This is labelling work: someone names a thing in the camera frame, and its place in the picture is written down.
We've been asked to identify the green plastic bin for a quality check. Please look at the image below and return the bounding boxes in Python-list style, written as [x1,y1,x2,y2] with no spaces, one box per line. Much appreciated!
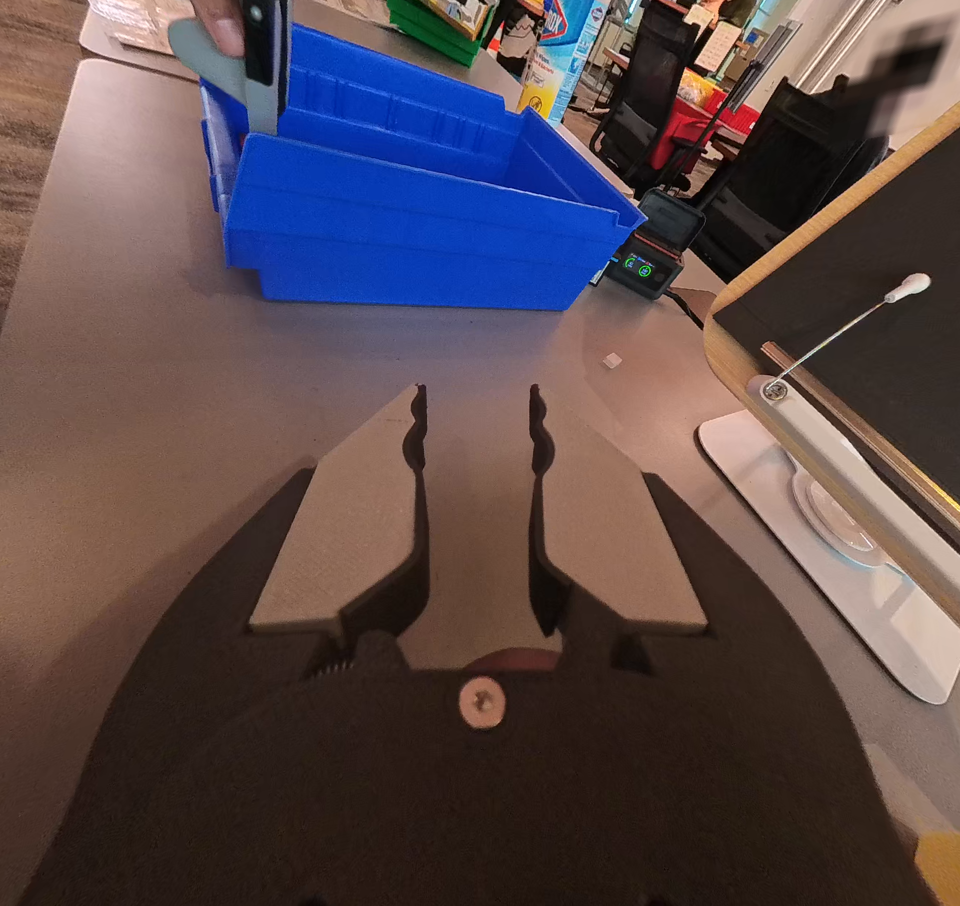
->
[386,0,496,69]

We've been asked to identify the black board white stand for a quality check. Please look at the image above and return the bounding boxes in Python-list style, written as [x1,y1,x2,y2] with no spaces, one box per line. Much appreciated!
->
[697,100,960,706]

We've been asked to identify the black high-back office chair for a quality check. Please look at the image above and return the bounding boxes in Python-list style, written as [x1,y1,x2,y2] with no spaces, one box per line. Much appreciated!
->
[591,0,702,176]

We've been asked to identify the black charger cable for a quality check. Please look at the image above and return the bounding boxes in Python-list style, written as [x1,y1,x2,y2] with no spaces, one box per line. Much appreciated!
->
[666,285,725,326]

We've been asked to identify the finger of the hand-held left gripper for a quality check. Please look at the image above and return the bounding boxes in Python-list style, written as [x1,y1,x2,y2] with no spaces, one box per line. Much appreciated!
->
[167,17,280,136]

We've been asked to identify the cardboard box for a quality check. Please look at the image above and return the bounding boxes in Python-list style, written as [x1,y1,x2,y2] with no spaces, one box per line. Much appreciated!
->
[411,0,502,41]

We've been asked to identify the disinfecting wipes canister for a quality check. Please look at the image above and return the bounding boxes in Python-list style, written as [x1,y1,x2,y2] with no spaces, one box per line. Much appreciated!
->
[517,0,618,125]

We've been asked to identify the paper packet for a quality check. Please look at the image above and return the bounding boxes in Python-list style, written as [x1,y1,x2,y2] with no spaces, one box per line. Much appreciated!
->
[69,0,199,52]

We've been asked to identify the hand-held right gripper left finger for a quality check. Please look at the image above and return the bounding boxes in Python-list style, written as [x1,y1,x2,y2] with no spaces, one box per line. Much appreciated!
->
[247,383,432,641]

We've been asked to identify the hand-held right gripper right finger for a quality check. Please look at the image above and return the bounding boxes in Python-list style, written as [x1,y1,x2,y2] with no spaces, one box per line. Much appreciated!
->
[528,383,710,639]

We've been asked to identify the metal page holder wire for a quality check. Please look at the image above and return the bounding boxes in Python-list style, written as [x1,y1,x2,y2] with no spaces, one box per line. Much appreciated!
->
[761,272,933,403]

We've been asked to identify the red cloth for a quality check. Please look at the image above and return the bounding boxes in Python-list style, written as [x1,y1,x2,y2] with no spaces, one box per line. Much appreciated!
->
[651,92,760,170]

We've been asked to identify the black charger case green lights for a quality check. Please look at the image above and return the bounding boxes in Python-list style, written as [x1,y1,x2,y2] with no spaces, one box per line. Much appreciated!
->
[606,188,708,301]

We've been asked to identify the blue plastic bin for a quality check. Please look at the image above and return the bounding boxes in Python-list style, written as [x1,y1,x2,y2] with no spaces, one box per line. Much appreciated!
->
[198,21,648,312]

